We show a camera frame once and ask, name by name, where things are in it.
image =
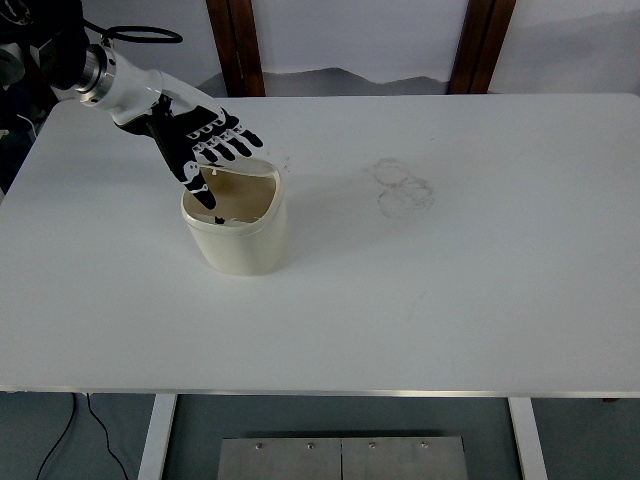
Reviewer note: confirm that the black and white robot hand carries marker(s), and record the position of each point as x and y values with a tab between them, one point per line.
145	90

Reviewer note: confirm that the cream plastic lidded trash bin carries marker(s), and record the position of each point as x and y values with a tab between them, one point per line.
235	245

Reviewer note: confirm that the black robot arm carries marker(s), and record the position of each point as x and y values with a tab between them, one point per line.
97	75

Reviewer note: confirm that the mountain painting screen panel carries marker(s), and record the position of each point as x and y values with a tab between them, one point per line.
200	55
360	45
575	45

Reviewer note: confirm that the white metal table leg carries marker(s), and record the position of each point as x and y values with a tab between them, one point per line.
156	440
527	440

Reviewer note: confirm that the grey metal plate with screws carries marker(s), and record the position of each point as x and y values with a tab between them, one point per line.
400	462
280	462

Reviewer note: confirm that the dark brown wooden screen post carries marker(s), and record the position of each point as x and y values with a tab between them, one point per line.
240	45
480	45

